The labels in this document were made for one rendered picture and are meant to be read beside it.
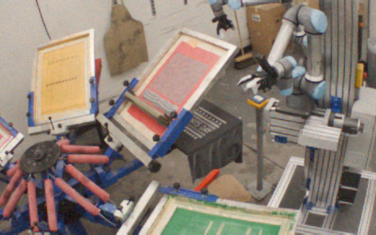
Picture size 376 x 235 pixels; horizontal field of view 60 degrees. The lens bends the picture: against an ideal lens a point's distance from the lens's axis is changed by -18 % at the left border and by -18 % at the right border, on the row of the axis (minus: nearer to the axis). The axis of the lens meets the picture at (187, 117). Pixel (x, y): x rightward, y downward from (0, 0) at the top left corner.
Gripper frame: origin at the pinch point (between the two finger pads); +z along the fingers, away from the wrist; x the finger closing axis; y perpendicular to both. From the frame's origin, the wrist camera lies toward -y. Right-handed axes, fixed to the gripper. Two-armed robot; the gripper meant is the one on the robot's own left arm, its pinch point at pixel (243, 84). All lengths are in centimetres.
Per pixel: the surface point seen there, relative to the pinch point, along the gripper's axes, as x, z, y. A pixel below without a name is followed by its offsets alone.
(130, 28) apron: 278, -84, 25
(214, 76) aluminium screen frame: 53, -24, 17
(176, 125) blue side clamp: 54, 7, 34
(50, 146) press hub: 87, 76, 25
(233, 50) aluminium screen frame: 51, -40, 7
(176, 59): 94, -26, 14
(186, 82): 74, -17, 23
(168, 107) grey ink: 73, -1, 32
